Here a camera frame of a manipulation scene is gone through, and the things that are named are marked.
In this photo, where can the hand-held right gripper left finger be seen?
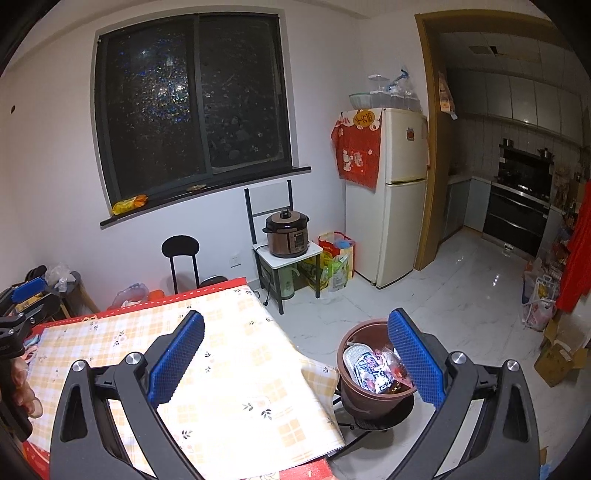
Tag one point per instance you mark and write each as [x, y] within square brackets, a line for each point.
[178, 355]

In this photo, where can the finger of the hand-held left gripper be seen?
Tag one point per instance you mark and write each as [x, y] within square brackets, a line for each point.
[11, 330]
[30, 288]

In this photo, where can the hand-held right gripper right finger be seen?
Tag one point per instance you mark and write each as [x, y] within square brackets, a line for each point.
[418, 355]

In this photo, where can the red plastic packet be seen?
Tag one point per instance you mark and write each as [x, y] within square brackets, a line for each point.
[398, 369]

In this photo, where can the white label plastic packet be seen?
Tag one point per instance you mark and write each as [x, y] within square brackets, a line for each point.
[375, 371]

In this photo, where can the brown plastic trash bin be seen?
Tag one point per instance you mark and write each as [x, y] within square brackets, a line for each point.
[364, 401]

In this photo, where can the person's left hand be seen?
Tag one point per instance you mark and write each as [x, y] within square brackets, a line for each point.
[25, 387]

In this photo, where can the black bag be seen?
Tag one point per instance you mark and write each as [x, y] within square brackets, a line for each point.
[36, 272]

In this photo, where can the crumpled clear plastic bag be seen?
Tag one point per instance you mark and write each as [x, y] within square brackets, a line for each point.
[60, 273]

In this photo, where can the black bucket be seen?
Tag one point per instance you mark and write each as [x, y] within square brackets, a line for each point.
[71, 286]

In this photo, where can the yellow checked tablecloth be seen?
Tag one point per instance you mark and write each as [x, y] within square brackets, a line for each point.
[240, 369]

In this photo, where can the clear bag pink print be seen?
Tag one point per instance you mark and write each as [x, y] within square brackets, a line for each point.
[131, 295]

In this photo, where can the black round stool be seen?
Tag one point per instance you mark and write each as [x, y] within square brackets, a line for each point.
[374, 422]

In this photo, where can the black round back chair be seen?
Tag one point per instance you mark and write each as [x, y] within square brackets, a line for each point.
[181, 247]

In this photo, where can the colourful shopping bag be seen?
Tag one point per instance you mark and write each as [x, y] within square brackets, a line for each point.
[337, 263]

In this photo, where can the yellow snack packet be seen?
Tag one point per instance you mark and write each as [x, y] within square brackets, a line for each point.
[130, 204]

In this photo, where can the green kettle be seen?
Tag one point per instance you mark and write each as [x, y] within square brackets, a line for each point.
[287, 282]

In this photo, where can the green yellow box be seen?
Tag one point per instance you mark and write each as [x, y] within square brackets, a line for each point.
[309, 274]

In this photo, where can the cardboard box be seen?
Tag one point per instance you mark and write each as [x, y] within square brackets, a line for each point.
[558, 360]

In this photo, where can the cream refrigerator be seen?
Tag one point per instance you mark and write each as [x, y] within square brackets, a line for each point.
[397, 207]

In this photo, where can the grey base cabinet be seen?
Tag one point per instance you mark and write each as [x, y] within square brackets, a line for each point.
[471, 207]

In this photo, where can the brown pressure cooker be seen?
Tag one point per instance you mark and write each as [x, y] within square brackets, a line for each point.
[286, 235]

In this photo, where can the black built-in oven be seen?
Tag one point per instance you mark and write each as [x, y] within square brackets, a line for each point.
[515, 221]

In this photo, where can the dark window sill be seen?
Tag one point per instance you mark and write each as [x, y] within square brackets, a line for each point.
[231, 189]

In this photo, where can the red hanging cloth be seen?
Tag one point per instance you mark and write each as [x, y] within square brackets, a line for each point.
[577, 258]

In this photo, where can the red printed cloth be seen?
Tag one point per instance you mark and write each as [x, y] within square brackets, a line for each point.
[358, 152]

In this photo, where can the black range hood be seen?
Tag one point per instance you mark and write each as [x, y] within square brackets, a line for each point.
[526, 170]

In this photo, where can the row of condiment bottles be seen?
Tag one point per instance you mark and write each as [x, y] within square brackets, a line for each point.
[565, 189]

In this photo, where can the dark framed window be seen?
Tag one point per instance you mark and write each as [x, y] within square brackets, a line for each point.
[184, 106]

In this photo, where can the hanging orange packet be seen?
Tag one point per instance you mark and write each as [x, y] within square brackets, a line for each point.
[447, 97]

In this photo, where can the clear glass bowl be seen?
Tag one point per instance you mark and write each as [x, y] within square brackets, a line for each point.
[362, 100]

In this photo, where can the clear plastic bag blue clip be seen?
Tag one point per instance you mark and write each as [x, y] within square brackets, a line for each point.
[401, 92]

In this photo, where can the white wall socket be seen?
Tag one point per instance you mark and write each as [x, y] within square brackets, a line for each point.
[235, 260]

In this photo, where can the black frame side table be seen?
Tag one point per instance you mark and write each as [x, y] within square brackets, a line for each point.
[314, 251]

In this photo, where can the wooden door frame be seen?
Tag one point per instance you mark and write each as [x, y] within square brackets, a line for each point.
[429, 184]

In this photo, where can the grey wall cabinets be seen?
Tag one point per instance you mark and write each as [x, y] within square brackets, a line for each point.
[521, 101]

